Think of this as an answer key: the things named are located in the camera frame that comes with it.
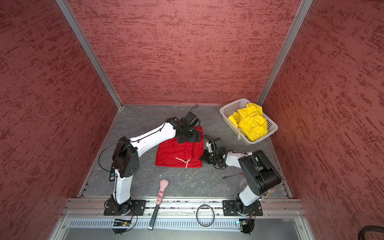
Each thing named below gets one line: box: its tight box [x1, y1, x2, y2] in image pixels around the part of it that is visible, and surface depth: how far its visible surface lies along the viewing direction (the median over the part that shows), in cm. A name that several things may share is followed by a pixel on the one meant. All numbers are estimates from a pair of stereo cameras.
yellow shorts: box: [228, 102, 268, 142], surface depth 99 cm
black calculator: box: [109, 172, 116, 182], surface depth 85 cm
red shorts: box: [155, 126, 204, 169], surface depth 90 cm
